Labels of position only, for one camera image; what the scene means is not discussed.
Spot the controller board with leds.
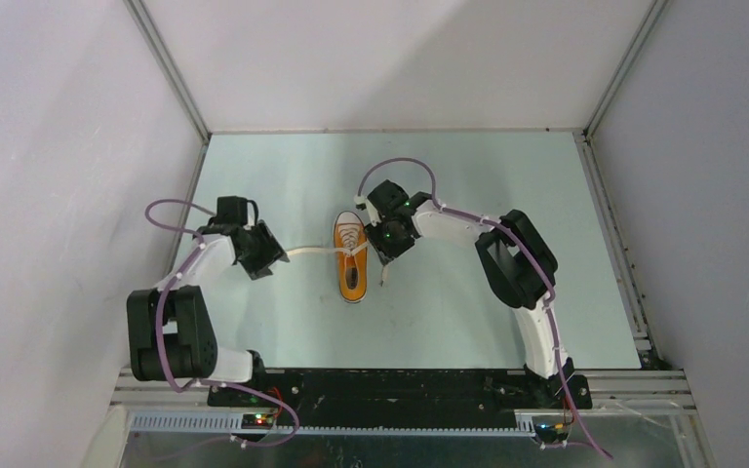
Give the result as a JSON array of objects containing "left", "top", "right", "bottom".
[
  {"left": 240, "top": 413, "right": 276, "bottom": 431},
  {"left": 533, "top": 423, "right": 571, "bottom": 449}
]

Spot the right controller board with leds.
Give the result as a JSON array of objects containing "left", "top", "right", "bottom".
[{"left": 533, "top": 423, "right": 571, "bottom": 449}]

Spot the grey slotted cable duct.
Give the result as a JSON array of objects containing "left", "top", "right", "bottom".
[{"left": 130, "top": 410, "right": 535, "bottom": 437}]

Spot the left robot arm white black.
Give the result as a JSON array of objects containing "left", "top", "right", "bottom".
[{"left": 126, "top": 196, "right": 288, "bottom": 407}]

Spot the left controller board with leds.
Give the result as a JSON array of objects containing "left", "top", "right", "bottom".
[{"left": 240, "top": 413, "right": 276, "bottom": 431}]

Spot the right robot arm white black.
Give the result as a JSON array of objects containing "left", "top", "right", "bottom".
[{"left": 355, "top": 180, "right": 572, "bottom": 408}]

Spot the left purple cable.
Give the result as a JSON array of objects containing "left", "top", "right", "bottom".
[{"left": 144, "top": 198, "right": 300, "bottom": 449}]

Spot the orange canvas sneaker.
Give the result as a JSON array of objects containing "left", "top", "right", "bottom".
[{"left": 333, "top": 211, "right": 368, "bottom": 303}]

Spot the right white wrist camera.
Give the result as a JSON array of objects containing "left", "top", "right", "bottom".
[{"left": 353, "top": 195, "right": 381, "bottom": 226}]

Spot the aluminium frame rail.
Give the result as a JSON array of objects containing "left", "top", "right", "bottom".
[{"left": 110, "top": 368, "right": 697, "bottom": 414}]

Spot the white shoelace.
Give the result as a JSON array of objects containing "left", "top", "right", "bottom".
[{"left": 286, "top": 241, "right": 369, "bottom": 256}]

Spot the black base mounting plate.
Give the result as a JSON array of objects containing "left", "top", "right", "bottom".
[{"left": 207, "top": 367, "right": 594, "bottom": 430}]

